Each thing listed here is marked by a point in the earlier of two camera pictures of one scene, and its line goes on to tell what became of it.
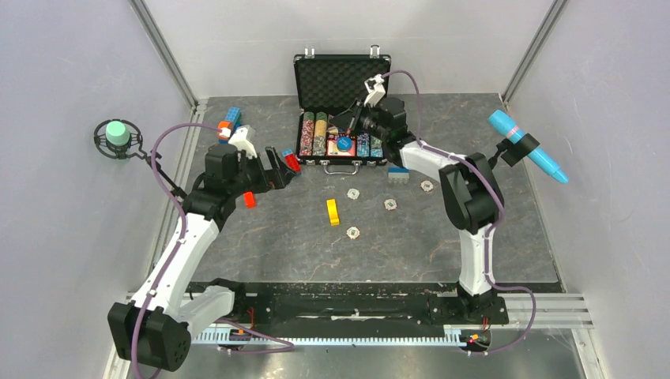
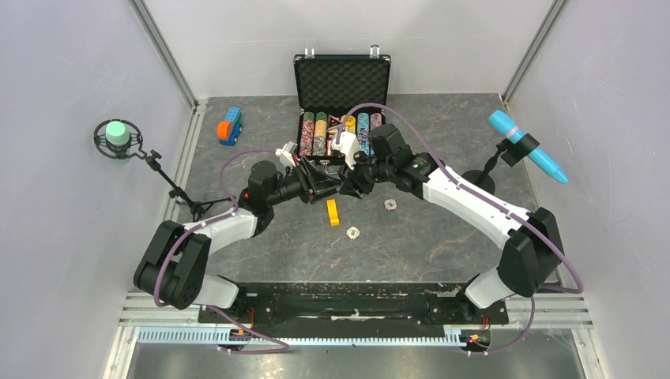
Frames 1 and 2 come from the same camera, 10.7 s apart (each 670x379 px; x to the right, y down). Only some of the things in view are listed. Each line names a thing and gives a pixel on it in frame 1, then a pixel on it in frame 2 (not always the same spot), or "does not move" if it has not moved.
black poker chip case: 325,84 does not move
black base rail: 367,304 does not move
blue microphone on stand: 521,146 does not move
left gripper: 280,174 to 315,182
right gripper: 351,118 to 351,181
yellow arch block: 333,212 does not move
